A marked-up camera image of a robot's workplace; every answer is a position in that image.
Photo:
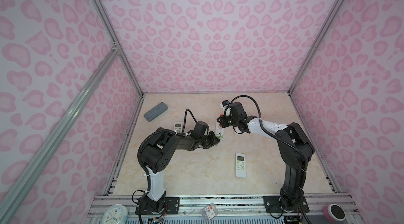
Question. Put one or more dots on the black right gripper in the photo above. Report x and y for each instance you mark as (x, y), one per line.
(222, 119)

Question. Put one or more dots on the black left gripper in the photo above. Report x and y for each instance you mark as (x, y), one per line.
(212, 140)

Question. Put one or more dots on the white remote control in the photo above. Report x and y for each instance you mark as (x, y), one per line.
(240, 165)
(178, 126)
(219, 131)

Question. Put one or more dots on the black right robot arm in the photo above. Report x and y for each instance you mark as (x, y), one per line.
(294, 146)

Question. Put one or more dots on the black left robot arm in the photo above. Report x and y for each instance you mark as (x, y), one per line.
(157, 150)

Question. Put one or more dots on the grey rectangular sponge block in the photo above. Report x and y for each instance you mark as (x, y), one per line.
(155, 112)

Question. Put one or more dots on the small clear parts box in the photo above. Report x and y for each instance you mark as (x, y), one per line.
(209, 212)

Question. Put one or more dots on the white analog clock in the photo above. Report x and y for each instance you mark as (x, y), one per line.
(116, 214)

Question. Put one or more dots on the pink tape roll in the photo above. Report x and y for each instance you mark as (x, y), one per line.
(334, 212)

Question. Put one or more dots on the aluminium front rail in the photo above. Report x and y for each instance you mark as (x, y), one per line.
(232, 209)

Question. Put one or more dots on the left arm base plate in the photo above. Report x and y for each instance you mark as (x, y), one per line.
(165, 205)

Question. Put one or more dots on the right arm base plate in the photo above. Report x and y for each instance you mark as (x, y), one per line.
(277, 204)

